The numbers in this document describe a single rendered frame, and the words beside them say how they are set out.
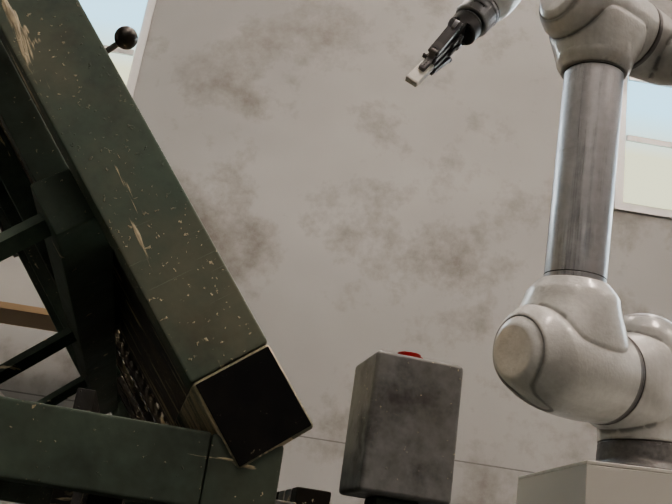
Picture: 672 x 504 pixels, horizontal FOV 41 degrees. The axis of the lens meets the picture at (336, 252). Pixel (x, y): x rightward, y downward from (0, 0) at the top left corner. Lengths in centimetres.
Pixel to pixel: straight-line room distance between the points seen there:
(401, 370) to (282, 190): 398
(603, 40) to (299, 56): 403
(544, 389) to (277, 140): 400
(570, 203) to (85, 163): 76
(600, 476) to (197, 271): 65
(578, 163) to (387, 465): 63
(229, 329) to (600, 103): 75
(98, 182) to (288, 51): 439
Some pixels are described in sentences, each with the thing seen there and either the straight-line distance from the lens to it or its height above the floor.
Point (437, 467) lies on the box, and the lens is 116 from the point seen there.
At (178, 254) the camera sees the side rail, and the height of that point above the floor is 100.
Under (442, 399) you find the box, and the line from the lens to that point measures 117.
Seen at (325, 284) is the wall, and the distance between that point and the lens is 493.
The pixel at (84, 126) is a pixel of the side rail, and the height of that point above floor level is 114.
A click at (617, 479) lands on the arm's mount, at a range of 137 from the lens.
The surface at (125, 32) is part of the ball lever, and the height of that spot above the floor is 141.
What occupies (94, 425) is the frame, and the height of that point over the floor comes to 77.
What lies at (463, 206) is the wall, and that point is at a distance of 521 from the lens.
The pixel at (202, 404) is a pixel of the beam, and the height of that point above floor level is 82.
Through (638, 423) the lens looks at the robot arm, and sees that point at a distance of 151.
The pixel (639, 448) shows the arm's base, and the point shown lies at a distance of 152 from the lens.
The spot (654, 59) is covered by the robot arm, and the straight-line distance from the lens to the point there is 170.
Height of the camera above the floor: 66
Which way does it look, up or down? 19 degrees up
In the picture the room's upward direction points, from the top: 9 degrees clockwise
